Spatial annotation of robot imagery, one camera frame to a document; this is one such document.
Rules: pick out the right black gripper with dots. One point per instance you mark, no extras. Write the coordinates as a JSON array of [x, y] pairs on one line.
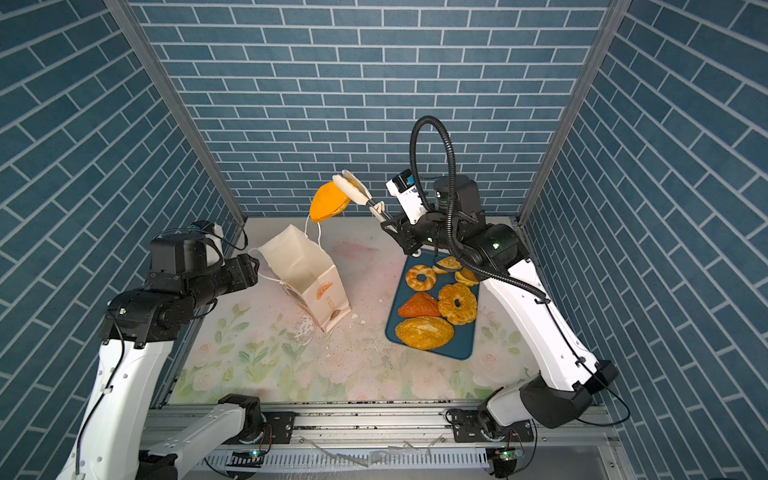
[[406, 235]]

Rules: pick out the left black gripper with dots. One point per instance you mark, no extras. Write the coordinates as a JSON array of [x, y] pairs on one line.
[[242, 270]]

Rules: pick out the white paper bag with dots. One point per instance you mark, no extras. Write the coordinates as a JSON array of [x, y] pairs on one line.
[[297, 262]]

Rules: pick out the metal tongs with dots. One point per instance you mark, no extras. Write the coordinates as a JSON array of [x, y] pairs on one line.
[[356, 192]]

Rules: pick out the orange half-moon bread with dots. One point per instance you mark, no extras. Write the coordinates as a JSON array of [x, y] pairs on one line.
[[328, 202]]

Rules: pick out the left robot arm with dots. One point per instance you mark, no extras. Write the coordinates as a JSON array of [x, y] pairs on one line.
[[137, 335]]

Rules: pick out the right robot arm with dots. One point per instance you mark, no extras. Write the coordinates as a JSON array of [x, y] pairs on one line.
[[454, 252]]

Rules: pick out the striped yellow bread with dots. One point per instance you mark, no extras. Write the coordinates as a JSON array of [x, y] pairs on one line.
[[447, 265]]

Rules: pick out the large sesame oval bread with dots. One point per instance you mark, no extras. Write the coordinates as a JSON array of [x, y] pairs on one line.
[[425, 333]]

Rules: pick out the orange triangular pastry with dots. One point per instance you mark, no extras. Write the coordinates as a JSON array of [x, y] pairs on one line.
[[421, 304]]

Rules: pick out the teal tray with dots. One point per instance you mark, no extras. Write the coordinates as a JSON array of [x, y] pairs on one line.
[[461, 346]]

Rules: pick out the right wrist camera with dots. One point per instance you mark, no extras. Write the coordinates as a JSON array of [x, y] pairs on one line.
[[403, 188]]

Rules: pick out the small braided ring bread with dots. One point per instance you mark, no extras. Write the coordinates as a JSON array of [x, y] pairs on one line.
[[421, 278]]

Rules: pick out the large yellow ring bread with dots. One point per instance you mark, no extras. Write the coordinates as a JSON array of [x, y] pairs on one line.
[[457, 304]]

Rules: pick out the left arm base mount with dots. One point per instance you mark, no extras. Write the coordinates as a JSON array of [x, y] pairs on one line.
[[276, 429]]

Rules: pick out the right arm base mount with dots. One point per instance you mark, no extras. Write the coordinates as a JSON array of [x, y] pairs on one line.
[[473, 426]]

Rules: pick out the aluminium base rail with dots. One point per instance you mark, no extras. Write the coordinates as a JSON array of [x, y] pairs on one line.
[[346, 436]]

